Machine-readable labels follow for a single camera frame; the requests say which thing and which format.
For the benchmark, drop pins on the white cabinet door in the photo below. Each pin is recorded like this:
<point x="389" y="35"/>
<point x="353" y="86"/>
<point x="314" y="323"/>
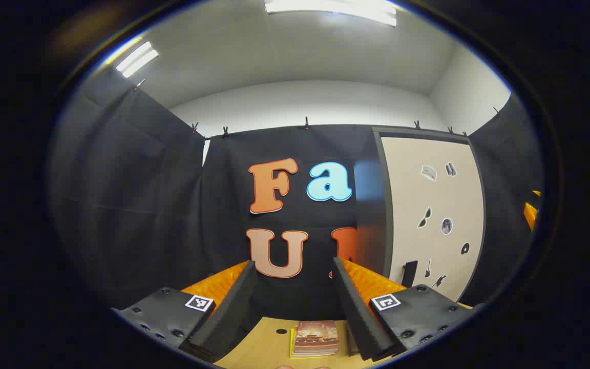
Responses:
<point x="428" y="246"/>

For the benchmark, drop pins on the ceiling light panel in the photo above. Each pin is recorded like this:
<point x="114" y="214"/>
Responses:
<point x="331" y="7"/>
<point x="137" y="60"/>

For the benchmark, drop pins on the dark grey cabinet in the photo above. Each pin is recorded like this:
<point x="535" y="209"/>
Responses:
<point x="372" y="215"/>

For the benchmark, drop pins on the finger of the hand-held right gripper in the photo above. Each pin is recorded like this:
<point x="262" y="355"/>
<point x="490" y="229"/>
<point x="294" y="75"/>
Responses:
<point x="531" y="215"/>

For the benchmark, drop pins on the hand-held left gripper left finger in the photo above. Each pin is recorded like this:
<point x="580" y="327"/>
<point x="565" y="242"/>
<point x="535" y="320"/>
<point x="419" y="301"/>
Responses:
<point x="233" y="307"/>

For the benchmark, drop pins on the white book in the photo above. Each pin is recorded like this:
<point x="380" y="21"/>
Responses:
<point x="315" y="354"/>

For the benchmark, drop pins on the black backdrop cloth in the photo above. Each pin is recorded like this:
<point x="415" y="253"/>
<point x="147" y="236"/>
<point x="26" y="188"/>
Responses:
<point x="146" y="205"/>

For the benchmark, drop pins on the yellow book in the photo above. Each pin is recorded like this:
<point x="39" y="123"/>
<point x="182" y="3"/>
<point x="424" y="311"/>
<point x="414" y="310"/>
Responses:
<point x="292" y="343"/>

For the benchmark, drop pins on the brown cover book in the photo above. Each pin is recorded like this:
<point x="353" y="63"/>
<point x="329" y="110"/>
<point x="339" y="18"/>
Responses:
<point x="315" y="335"/>

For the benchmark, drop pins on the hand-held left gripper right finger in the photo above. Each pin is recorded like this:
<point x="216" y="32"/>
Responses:
<point x="356" y="312"/>

